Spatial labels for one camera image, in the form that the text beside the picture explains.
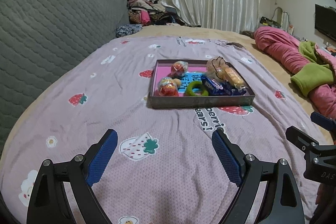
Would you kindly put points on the walnut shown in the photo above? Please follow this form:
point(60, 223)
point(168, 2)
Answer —
point(177, 82)

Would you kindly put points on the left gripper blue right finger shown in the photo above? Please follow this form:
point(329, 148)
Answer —
point(281, 202)

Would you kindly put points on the green fleece blanket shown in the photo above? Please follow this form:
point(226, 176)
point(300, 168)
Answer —
point(320, 70)

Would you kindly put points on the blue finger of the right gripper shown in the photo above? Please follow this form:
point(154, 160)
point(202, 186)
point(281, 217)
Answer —
point(324, 122)
point(301, 140)

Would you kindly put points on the pile of clothes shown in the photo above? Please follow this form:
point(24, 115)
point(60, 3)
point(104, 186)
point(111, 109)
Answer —
point(152, 12)

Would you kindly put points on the blue-red toy egg capsule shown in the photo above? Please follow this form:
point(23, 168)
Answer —
point(179, 69)

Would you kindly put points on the blue cookie packet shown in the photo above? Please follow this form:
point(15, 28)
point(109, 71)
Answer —
point(213, 87)

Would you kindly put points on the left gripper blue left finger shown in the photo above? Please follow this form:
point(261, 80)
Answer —
point(48, 201)

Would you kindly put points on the beige sheer hair scrunchie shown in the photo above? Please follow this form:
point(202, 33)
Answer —
point(215, 69)

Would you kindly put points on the blue wafer packet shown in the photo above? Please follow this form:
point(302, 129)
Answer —
point(231, 90)

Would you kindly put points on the red toy egg capsule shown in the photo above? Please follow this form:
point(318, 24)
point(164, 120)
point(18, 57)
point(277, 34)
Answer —
point(167, 87)

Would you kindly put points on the yellow packaged cake snack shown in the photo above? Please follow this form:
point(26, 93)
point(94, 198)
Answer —
point(234, 78)

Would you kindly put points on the person's right hand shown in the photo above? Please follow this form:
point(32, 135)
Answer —
point(325, 211)

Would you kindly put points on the blue patterned cloth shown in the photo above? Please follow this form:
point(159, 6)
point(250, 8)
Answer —
point(127, 30)

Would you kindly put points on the black television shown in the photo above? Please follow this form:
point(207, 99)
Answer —
point(325, 21)

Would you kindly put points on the pink quilt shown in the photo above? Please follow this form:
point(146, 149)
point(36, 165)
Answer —
point(284, 48)

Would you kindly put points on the green fuzzy hair scrunchie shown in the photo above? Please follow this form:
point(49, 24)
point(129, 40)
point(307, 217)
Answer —
point(196, 89)

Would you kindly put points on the grey quilted headboard cover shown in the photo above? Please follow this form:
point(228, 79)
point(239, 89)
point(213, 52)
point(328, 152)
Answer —
point(41, 40)

